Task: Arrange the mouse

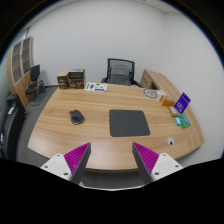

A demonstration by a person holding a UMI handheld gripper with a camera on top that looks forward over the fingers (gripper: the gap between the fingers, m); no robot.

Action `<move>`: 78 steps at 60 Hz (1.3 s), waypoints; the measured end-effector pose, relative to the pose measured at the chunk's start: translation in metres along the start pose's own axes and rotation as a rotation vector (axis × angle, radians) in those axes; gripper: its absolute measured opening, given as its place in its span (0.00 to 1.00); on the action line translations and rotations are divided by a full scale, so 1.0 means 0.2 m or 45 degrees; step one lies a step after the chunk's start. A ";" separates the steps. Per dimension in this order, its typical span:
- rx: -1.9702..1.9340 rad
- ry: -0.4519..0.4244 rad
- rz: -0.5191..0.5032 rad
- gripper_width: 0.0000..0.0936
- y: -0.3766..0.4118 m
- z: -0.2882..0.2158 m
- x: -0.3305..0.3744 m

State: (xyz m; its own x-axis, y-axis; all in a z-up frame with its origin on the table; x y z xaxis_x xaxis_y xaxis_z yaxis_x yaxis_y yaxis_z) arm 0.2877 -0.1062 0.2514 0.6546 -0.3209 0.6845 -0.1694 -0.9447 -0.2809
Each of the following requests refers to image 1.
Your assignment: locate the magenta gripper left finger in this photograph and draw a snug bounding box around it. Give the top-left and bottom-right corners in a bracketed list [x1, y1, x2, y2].
[40, 142, 92, 186]

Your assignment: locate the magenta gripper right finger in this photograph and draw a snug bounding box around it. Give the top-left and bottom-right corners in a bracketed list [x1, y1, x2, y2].
[131, 142, 184, 185]

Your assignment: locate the dark grey computer mouse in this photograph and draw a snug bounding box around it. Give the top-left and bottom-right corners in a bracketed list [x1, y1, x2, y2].
[69, 110, 85, 125]

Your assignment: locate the dark grey mouse pad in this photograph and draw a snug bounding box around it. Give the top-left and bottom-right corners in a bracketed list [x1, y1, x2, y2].
[109, 109, 150, 137]

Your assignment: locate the blue small packet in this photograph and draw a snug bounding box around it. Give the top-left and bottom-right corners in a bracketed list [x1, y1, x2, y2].
[175, 117, 181, 126]

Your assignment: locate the green packet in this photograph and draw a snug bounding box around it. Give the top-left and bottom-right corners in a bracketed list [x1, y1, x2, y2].
[178, 114, 190, 128]

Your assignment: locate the yellow brown small packet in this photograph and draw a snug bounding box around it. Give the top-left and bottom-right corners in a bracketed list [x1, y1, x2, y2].
[168, 106, 178, 117]

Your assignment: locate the orange small box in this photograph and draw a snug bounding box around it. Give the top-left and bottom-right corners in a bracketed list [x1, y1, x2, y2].
[160, 96, 175, 106]

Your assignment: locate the purple standing card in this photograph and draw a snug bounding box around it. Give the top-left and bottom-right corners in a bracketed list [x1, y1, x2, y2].
[174, 93, 191, 113]

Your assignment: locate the white green leaflet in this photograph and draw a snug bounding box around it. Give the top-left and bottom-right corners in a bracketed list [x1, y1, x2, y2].
[85, 82, 107, 92]

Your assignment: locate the small dark brown box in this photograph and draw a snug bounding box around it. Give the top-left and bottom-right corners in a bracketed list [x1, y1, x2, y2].
[57, 72, 69, 89]

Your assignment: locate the wooden side cabinet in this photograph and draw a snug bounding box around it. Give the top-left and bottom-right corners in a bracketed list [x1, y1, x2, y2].
[140, 70, 181, 100]

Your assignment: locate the black sofa chair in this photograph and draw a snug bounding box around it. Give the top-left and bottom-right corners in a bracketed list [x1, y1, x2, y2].
[0, 94, 26, 161]

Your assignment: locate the large dark brown box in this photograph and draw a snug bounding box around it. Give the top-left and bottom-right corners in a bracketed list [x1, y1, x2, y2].
[68, 69, 85, 89]

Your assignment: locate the black visitor chair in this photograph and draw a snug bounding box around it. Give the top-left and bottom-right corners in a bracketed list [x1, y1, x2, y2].
[25, 65, 46, 100]

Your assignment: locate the grey mesh office chair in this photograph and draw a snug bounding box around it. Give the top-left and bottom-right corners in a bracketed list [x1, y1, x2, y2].
[101, 58, 141, 87]

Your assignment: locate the wooden bookshelf cabinet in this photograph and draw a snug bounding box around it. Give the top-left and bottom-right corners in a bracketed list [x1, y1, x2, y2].
[7, 37, 34, 107]

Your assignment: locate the white desk cable grommet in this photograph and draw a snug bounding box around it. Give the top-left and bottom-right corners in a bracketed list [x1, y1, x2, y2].
[168, 137, 175, 146]

